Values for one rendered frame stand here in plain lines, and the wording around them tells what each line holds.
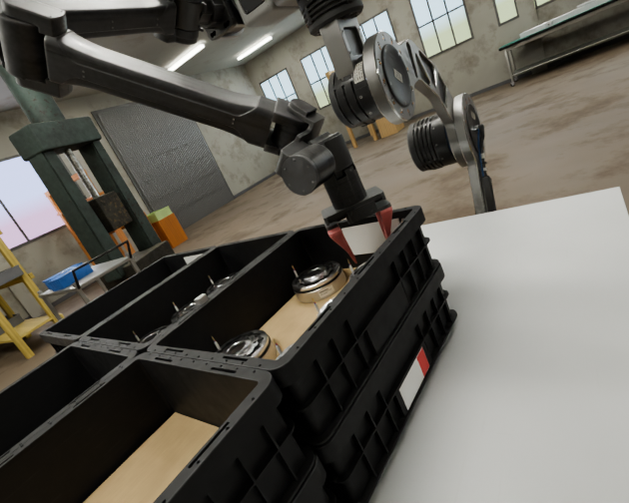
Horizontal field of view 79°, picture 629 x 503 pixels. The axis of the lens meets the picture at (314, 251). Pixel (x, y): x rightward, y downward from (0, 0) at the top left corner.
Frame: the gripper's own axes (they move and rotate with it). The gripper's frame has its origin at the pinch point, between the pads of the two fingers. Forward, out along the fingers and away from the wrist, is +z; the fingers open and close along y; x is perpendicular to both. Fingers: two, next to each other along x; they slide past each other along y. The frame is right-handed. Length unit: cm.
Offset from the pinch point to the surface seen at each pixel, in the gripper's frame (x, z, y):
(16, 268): 374, -18, -363
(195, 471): -37.7, -3.4, -21.2
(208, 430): -20.0, 6.2, -29.7
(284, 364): -28.5, -3.4, -13.9
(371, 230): 6.8, -1.1, 1.9
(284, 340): -5.5, 6.2, -19.2
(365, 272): -15.5, -3.2, -2.7
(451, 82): 948, 35, 399
